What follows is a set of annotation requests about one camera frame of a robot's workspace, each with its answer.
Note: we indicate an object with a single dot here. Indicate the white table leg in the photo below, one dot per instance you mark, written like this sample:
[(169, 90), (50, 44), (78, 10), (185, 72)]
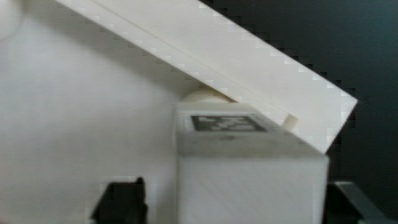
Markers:
[(251, 171)]

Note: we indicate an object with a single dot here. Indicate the white square tabletop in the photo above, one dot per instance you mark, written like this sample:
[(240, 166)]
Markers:
[(103, 60)]

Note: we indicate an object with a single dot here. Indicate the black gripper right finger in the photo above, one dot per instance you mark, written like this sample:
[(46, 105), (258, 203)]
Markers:
[(348, 206)]

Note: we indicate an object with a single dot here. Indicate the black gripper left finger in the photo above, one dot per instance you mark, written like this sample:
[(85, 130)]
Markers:
[(121, 208)]

